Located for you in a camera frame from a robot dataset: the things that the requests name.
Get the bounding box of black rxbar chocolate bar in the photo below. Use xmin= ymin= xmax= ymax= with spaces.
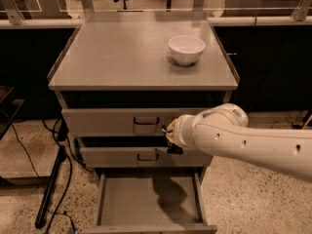
xmin=161 ymin=125 xmax=184 ymax=155

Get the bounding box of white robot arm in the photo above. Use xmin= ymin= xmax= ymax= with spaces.
xmin=165 ymin=103 xmax=312 ymax=182

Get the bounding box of top grey drawer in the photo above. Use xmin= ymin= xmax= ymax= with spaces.
xmin=61 ymin=108 xmax=204 ymax=137

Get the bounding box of grey drawer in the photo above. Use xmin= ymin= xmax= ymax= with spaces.
xmin=80 ymin=147 xmax=213 ymax=168
xmin=81 ymin=171 xmax=217 ymax=234
xmin=61 ymin=108 xmax=204 ymax=137

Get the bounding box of grey drawer cabinet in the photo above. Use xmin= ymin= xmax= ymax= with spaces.
xmin=47 ymin=10 xmax=241 ymax=234

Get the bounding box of bottom grey drawer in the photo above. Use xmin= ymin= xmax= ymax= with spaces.
xmin=81 ymin=171 xmax=217 ymax=234

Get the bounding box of middle grey drawer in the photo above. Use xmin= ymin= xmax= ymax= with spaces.
xmin=80 ymin=147 xmax=213 ymax=168

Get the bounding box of white ceramic bowl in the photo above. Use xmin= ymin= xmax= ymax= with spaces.
xmin=168 ymin=35 xmax=206 ymax=65

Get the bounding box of black caster wheel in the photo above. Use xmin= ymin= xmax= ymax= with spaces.
xmin=292 ymin=124 xmax=302 ymax=130

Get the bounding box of black table leg bar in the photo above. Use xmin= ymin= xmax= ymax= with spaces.
xmin=35 ymin=145 xmax=66 ymax=229

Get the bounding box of dark side table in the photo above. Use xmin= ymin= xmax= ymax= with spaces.
xmin=0 ymin=86 xmax=24 ymax=139

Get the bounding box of black floor cable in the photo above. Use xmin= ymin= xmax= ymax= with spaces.
xmin=9 ymin=117 xmax=94 ymax=234

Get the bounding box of white horizontal rail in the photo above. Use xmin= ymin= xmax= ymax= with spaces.
xmin=0 ymin=16 xmax=312 ymax=29

